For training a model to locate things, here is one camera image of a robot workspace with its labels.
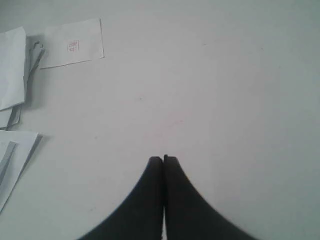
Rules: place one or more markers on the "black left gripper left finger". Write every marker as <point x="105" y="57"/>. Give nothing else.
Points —
<point x="140" y="215"/>

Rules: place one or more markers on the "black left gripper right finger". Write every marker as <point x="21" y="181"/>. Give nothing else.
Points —
<point x="188" y="216"/>

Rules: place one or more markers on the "white paper stack lower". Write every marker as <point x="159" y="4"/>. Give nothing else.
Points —
<point x="20" y="147"/>

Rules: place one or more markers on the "stamped white paper slip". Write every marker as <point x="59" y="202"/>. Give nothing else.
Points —
<point x="72" y="43"/>

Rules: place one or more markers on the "large white paper sheet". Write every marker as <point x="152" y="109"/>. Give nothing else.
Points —
<point x="12" y="67"/>

